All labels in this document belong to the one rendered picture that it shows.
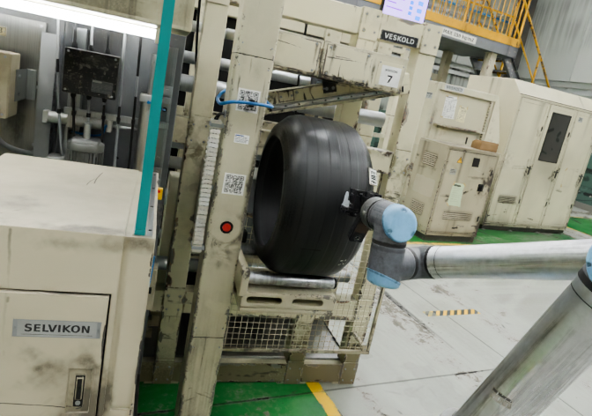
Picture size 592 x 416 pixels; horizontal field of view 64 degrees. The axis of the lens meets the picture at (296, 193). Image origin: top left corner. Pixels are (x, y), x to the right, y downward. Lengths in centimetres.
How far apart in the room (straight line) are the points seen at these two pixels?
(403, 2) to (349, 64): 385
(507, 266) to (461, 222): 543
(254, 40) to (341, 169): 51
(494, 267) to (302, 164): 67
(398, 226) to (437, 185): 496
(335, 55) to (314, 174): 62
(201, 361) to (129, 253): 106
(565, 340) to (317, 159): 89
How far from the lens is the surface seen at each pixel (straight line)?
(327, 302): 181
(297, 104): 207
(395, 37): 242
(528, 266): 117
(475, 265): 123
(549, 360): 101
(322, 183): 153
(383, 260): 124
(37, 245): 95
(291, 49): 191
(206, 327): 187
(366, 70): 202
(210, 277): 177
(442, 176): 616
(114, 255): 94
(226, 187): 166
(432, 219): 626
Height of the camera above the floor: 159
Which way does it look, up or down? 13 degrees down
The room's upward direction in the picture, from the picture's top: 11 degrees clockwise
